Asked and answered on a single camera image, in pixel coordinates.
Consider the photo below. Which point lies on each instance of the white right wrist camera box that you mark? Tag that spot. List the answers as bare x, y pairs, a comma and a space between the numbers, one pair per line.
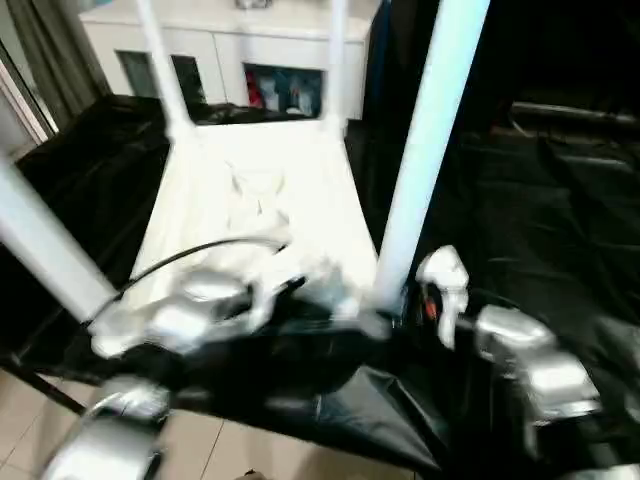
445, 280

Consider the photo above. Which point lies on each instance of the grey curtain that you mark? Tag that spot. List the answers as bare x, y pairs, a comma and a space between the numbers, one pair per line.
55, 50

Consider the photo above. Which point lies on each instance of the black metal table leg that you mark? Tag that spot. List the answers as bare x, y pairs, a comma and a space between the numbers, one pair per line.
40, 390

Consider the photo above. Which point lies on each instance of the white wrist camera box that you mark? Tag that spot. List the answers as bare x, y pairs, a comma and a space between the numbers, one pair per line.
445, 280
275, 278

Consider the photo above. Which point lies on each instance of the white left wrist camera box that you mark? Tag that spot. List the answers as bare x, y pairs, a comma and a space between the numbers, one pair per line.
275, 278

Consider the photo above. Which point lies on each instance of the black table mat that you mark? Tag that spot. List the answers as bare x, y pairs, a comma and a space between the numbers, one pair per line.
530, 210

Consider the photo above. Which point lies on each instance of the white plastic table top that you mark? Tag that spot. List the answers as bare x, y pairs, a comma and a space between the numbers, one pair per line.
250, 190

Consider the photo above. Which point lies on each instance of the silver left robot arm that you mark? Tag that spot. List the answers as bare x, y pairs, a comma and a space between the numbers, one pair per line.
160, 330

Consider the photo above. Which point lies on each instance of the white plastic table leg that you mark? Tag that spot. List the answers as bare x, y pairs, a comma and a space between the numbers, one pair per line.
50, 240
430, 130
337, 60
165, 65

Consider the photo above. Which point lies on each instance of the silver metal rod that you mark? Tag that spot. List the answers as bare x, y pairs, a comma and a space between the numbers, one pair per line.
580, 112

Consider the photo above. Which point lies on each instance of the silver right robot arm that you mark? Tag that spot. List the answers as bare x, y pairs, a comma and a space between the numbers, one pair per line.
540, 365

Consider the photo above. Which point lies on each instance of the white glass-door cabinet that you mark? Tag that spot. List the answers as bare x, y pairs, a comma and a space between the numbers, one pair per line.
240, 30

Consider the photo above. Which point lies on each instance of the black fabric backdrop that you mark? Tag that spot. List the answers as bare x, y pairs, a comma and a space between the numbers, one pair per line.
560, 45

